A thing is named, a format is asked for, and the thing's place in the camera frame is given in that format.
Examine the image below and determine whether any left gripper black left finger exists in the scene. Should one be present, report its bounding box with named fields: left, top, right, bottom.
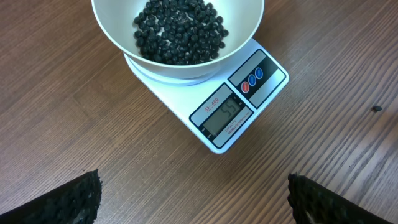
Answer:
left=1, top=169, right=102, bottom=224

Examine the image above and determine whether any stray black bean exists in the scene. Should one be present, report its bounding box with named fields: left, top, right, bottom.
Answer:
left=372, top=105, right=382, bottom=112

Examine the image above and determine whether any pile of black beans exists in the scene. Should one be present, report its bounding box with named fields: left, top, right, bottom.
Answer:
left=133, top=0, right=229, bottom=66

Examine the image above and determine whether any white digital kitchen scale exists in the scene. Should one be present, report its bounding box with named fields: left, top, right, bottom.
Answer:
left=126, top=39, right=289, bottom=154

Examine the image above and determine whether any white bowl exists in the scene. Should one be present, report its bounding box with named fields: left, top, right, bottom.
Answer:
left=91, top=0, right=265, bottom=78

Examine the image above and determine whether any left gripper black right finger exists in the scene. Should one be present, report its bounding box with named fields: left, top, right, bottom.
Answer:
left=287, top=174, right=391, bottom=224

